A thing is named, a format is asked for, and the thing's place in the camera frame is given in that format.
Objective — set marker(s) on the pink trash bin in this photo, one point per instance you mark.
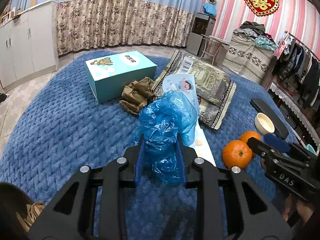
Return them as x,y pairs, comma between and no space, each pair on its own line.
18,212

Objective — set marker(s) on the person's hand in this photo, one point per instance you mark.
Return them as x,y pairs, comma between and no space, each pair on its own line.
305,210

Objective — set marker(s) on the patterned covered clothes pile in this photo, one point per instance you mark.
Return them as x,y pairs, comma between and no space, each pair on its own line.
250,51

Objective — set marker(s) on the clothes rack with garments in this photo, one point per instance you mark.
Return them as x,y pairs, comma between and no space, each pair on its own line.
297,71

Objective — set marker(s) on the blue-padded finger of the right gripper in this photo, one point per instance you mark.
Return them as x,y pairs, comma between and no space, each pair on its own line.
277,143

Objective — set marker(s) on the grey water dispenser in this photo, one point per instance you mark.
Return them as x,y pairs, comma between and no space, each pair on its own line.
203,25

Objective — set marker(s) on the grey snack bag upper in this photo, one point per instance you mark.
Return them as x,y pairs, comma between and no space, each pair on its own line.
212,83

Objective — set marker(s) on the light blue plastic basket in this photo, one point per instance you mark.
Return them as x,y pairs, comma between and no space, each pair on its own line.
311,149

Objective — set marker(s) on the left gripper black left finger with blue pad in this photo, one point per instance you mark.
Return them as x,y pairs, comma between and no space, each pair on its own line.
70,213

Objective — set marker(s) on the small cream bowl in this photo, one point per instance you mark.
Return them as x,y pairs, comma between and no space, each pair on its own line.
264,124

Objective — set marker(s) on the orange mandarin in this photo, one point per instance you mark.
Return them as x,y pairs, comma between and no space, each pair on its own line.
236,153
246,136

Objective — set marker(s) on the orange mandarin front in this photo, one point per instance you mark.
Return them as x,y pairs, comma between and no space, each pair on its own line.
236,153

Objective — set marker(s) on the low lace-covered tv stand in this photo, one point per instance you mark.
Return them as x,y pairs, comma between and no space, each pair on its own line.
301,126

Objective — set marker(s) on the blue fluffy table cover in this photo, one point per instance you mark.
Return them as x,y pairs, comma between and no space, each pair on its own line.
64,128

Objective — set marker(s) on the floral beige curtain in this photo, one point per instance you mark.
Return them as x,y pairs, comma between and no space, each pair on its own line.
87,24

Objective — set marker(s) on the grey snack bag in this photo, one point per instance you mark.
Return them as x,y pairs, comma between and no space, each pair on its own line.
214,105
212,83

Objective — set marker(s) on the orange mandarin rear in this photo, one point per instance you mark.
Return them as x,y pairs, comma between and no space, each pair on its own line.
246,136

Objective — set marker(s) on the crumpled brown paper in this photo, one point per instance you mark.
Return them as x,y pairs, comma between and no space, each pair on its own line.
137,95

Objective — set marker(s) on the teal cardboard box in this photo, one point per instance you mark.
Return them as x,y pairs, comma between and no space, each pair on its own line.
109,74

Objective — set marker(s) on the small folding table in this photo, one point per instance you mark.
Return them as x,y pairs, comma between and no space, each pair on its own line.
212,46

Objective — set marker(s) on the light blue cartoon packaging card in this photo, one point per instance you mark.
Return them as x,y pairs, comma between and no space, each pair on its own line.
182,89

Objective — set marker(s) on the blue-wrapped potted plant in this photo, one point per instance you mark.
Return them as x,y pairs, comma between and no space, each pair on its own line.
209,8

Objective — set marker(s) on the blue plastic bag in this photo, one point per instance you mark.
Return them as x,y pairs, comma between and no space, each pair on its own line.
159,126

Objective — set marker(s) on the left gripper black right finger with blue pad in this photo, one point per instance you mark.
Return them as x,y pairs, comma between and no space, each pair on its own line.
229,204

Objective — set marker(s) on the grey snack bag lower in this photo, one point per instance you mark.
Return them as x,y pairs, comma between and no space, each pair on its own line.
214,105

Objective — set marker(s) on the black glasses case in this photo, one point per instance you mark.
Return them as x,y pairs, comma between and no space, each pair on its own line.
261,106

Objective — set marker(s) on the white cabinet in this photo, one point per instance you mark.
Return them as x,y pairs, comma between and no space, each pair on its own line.
29,45

